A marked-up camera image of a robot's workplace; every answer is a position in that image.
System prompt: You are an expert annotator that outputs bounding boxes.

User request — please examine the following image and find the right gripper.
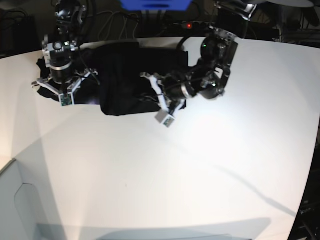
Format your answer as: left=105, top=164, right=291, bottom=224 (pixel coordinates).
left=31, top=69, right=98, bottom=100

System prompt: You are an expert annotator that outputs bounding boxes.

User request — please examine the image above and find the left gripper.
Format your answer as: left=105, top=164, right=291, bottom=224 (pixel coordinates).
left=140, top=72, right=188, bottom=117

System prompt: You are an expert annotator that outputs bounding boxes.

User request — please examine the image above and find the black T-shirt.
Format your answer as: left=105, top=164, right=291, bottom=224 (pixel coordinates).
left=37, top=42, right=189, bottom=117

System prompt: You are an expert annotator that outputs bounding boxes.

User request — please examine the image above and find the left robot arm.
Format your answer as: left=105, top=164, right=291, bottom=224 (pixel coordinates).
left=137, top=25, right=238, bottom=123

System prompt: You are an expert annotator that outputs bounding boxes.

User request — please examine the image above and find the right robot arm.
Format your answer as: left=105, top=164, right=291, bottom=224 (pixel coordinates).
left=31, top=0, right=100, bottom=107

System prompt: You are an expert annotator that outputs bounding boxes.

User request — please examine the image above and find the black power strip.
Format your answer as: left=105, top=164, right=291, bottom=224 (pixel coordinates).
left=173, top=21, right=210, bottom=30

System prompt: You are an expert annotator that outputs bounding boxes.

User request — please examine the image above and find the blue plastic box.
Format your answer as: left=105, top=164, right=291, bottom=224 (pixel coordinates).
left=120, top=0, right=192, bottom=11

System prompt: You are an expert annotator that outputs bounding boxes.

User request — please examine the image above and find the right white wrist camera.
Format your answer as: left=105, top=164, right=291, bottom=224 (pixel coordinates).
left=58, top=93, right=75, bottom=107

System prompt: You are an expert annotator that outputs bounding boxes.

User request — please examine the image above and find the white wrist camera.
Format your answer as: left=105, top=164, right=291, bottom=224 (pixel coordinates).
left=155, top=109, right=176, bottom=128
left=58, top=93, right=75, bottom=107

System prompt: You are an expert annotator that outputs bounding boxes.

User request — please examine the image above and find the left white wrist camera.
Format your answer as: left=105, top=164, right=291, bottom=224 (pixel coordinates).
left=155, top=109, right=176, bottom=128

